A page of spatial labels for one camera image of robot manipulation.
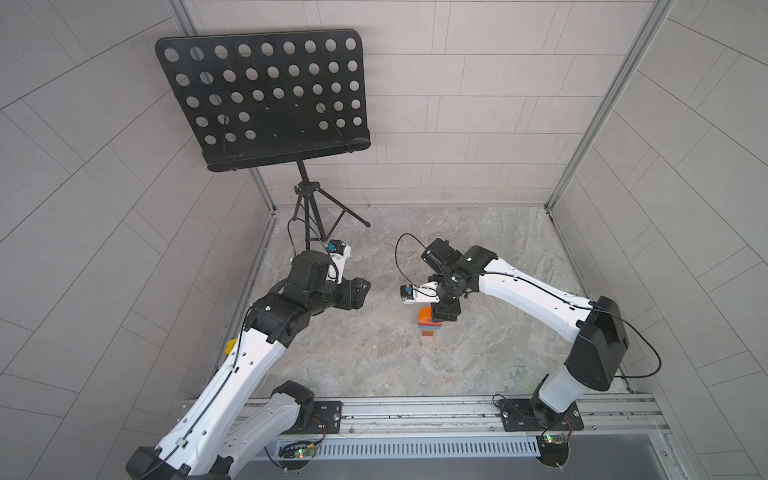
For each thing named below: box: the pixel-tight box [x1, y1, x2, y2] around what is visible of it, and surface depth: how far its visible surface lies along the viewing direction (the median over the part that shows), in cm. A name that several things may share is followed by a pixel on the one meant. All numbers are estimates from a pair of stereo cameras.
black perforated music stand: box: [156, 29, 372, 247], surface depth 64 cm
